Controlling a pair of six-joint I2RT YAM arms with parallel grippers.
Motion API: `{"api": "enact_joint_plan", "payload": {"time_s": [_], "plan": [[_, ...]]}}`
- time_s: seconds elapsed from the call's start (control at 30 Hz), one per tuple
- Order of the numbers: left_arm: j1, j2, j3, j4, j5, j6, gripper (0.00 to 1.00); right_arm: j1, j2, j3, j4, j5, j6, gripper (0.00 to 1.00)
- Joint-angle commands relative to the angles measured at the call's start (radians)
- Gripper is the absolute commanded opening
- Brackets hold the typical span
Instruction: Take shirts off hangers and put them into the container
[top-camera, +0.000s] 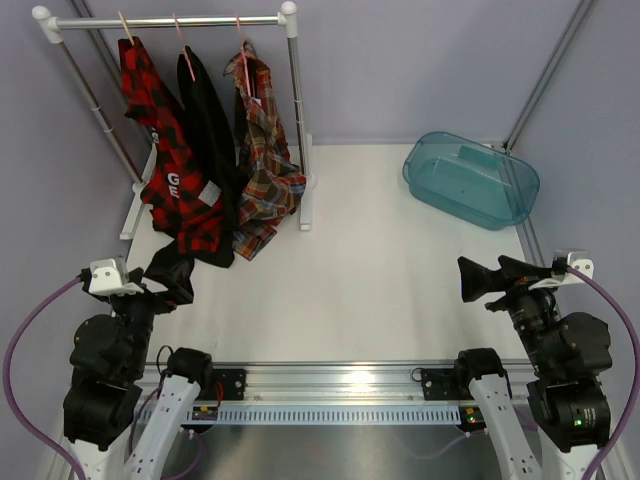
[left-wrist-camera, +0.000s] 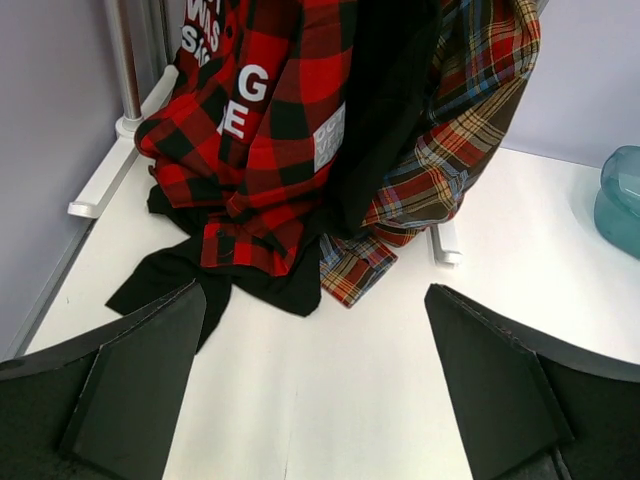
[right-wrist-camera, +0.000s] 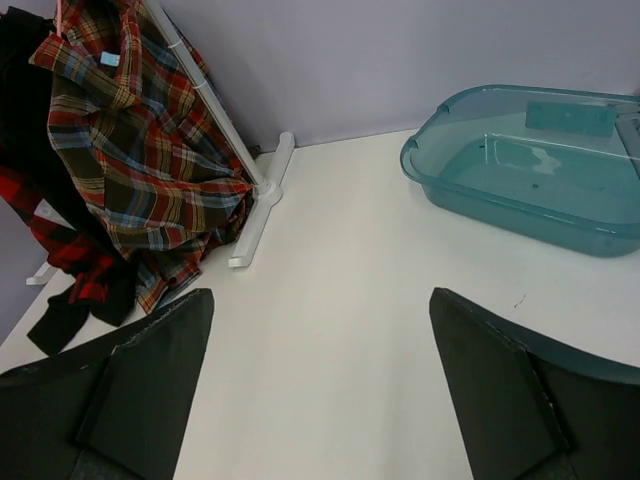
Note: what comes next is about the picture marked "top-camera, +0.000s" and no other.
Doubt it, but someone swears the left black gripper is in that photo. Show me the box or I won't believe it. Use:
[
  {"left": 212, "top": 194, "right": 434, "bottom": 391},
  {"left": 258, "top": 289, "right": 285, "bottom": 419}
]
[{"left": 107, "top": 260, "right": 193, "bottom": 376}]

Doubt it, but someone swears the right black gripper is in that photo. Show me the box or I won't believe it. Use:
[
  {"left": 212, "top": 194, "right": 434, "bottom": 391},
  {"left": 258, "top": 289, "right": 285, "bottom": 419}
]
[{"left": 458, "top": 254, "right": 561, "bottom": 374}]

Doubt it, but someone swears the brown multicolour plaid shirt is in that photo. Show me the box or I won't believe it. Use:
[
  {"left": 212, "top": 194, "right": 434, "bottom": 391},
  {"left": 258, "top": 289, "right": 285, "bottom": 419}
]
[{"left": 224, "top": 40, "right": 307, "bottom": 261}]

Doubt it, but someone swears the pink wire hanger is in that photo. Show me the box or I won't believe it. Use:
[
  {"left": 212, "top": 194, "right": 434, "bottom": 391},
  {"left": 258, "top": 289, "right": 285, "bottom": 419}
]
[{"left": 235, "top": 13, "right": 252, "bottom": 97}]

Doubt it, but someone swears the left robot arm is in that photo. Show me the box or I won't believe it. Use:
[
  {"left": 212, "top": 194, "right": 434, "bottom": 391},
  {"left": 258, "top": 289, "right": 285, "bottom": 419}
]
[{"left": 63, "top": 257, "right": 216, "bottom": 479}]

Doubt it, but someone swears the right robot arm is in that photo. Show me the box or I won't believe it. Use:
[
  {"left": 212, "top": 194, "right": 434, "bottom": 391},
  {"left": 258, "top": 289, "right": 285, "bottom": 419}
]
[{"left": 452, "top": 251, "right": 616, "bottom": 479}]

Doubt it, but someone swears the red black plaid shirt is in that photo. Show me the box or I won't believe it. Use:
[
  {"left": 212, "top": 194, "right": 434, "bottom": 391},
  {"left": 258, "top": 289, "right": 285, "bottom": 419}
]
[{"left": 118, "top": 36, "right": 223, "bottom": 254}]

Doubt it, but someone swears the tan wooden hanger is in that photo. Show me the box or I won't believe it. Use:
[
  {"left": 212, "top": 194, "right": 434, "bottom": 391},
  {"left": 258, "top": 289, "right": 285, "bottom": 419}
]
[{"left": 118, "top": 10, "right": 136, "bottom": 48}]

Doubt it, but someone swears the pink hanger with black shirt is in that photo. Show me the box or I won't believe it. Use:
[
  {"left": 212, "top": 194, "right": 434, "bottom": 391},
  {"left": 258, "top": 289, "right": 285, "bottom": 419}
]
[{"left": 172, "top": 13, "right": 196, "bottom": 82}]

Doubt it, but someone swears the teal plastic basin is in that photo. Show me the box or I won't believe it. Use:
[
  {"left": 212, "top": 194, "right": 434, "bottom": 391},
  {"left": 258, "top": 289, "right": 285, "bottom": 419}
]
[{"left": 402, "top": 131, "right": 540, "bottom": 231}]

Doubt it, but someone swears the white and chrome clothes rack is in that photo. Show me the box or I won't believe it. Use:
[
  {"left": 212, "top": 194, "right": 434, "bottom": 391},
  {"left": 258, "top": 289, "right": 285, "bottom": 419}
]
[{"left": 31, "top": 1, "right": 316, "bottom": 241}]

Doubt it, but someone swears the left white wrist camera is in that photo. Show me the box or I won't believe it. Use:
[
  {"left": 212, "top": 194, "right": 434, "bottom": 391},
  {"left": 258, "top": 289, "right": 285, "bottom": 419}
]
[{"left": 86, "top": 256, "right": 143, "bottom": 297}]

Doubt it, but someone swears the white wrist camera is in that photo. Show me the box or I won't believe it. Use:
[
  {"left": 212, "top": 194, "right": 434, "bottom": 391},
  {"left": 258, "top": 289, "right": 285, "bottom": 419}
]
[
  {"left": 86, "top": 256, "right": 143, "bottom": 297},
  {"left": 529, "top": 250, "right": 595, "bottom": 290}
]

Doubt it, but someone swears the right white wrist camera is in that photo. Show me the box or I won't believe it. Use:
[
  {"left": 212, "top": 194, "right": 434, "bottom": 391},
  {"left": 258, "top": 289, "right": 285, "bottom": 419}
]
[{"left": 529, "top": 250, "right": 595, "bottom": 290}]

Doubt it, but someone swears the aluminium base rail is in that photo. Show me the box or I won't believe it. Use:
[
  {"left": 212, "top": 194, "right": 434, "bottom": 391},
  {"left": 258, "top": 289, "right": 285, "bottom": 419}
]
[{"left": 134, "top": 360, "right": 541, "bottom": 402}]

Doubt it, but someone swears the grey slotted cable duct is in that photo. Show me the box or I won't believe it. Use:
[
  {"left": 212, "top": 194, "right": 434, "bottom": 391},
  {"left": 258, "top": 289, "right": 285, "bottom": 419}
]
[{"left": 180, "top": 405, "right": 462, "bottom": 427}]

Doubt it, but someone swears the left aluminium frame post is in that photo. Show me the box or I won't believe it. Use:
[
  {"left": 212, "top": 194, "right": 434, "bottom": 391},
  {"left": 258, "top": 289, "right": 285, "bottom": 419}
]
[{"left": 83, "top": 29, "right": 131, "bottom": 148}]

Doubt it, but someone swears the aluminium frame post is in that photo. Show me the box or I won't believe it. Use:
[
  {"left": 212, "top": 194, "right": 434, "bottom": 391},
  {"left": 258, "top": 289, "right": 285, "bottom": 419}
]
[
  {"left": 502, "top": 0, "right": 597, "bottom": 153},
  {"left": 83, "top": 29, "right": 131, "bottom": 148}
]

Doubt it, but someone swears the right aluminium frame post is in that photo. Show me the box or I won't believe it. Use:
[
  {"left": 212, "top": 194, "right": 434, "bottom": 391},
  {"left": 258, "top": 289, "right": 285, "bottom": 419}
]
[{"left": 502, "top": 0, "right": 597, "bottom": 153}]

